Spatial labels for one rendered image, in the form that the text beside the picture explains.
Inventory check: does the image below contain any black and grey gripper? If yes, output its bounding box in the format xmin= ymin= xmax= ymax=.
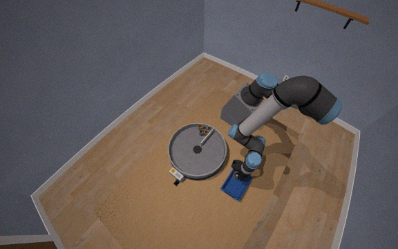
xmin=231 ymin=160 xmax=252 ymax=181

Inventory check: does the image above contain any blue open crate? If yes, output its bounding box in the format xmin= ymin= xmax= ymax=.
xmin=220 ymin=169 xmax=253 ymax=201

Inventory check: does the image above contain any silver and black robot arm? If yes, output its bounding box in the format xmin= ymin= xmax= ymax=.
xmin=228 ymin=73 xmax=342 ymax=172

